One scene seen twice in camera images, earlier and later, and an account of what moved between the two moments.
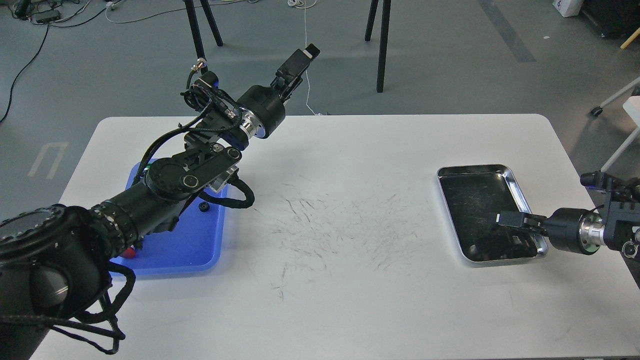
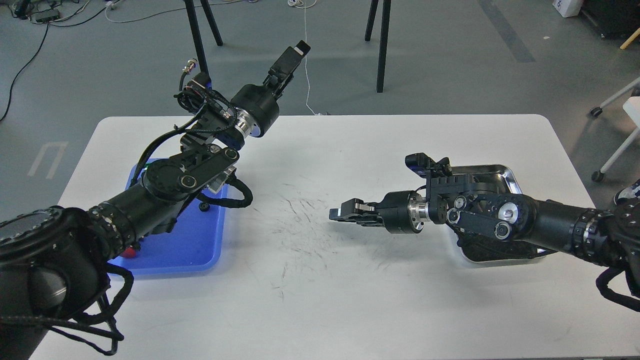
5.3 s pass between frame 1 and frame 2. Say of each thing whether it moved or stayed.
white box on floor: stayed
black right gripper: moved
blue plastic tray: stayed
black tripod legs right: stayed
